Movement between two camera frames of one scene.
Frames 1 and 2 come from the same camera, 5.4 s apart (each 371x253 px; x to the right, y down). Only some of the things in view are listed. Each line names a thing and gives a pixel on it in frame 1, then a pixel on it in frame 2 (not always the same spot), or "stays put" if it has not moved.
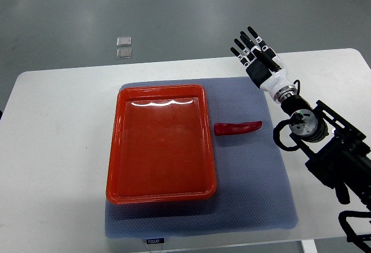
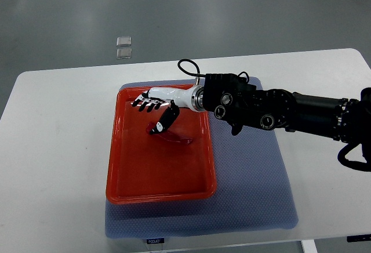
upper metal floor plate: (123, 41) stays put
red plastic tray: (161, 148) stays put
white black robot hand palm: (271, 82) -> (192, 98)
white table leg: (309, 246) stays put
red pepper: (222, 129) -> (169, 135)
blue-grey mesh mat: (251, 192) stays put
